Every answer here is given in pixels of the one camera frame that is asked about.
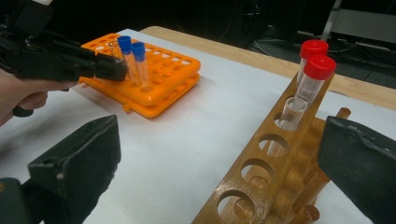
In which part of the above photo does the clear test tube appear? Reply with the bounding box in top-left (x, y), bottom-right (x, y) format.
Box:
top-left (277, 96), bottom-right (308, 132)
top-left (106, 39), bottom-right (125, 62)

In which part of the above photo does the wooden test tube rack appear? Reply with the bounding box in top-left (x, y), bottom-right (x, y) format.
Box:
top-left (191, 69), bottom-right (353, 224)

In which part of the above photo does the orange plastic test tube rack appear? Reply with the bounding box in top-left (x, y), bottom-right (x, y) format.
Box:
top-left (78, 32), bottom-right (202, 119)

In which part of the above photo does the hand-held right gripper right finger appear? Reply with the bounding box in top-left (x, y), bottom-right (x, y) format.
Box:
top-left (317, 115), bottom-right (396, 224)

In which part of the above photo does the red-capped test tube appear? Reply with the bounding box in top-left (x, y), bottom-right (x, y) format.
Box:
top-left (296, 39), bottom-right (330, 83)
top-left (293, 54), bottom-right (338, 105)

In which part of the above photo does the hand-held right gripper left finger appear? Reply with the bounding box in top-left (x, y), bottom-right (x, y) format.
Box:
top-left (27, 114), bottom-right (122, 224)

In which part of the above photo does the blue-capped test tube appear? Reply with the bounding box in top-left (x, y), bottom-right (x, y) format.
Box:
top-left (130, 41), bottom-right (151, 90)
top-left (117, 35), bottom-right (141, 86)

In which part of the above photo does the grey metal stand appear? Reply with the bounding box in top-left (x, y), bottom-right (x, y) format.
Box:
top-left (320, 0), bottom-right (396, 45)

